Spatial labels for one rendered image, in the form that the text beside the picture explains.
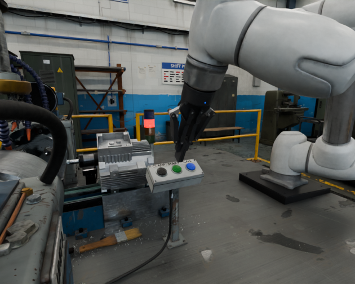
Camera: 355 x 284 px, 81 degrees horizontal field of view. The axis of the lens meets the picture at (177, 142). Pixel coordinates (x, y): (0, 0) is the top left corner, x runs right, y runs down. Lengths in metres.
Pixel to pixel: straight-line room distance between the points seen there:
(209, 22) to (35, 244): 0.38
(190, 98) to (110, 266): 0.54
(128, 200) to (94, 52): 5.30
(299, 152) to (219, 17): 0.89
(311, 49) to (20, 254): 0.39
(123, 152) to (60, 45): 5.30
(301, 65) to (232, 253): 0.59
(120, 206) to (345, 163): 0.95
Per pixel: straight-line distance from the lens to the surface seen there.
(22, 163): 0.55
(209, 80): 0.44
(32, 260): 0.22
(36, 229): 0.26
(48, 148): 1.03
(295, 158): 1.18
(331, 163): 1.14
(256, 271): 0.73
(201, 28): 0.42
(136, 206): 0.87
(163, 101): 6.17
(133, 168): 0.80
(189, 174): 0.65
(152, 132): 1.17
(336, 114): 1.03
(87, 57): 5.91
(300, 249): 0.86
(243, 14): 0.39
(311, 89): 0.37
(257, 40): 0.37
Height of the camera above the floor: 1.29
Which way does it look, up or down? 12 degrees down
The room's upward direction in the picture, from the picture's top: straight up
